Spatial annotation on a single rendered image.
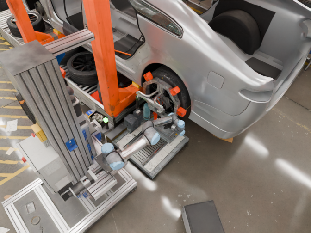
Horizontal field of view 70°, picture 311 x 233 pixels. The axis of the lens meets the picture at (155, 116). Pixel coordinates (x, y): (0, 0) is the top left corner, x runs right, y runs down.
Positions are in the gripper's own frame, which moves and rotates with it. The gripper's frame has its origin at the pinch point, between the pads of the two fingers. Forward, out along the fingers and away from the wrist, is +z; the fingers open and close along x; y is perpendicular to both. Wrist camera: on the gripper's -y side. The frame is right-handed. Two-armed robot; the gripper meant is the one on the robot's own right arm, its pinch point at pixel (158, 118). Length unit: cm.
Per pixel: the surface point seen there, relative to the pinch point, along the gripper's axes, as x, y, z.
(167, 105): -10.1, 16.7, -3.2
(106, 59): 18, 60, 60
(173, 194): 29, -83, -56
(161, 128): -28, -60, 13
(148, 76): -23, 27, 37
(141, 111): -19, -40, 45
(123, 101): 0, -17, 60
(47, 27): -65, -57, 360
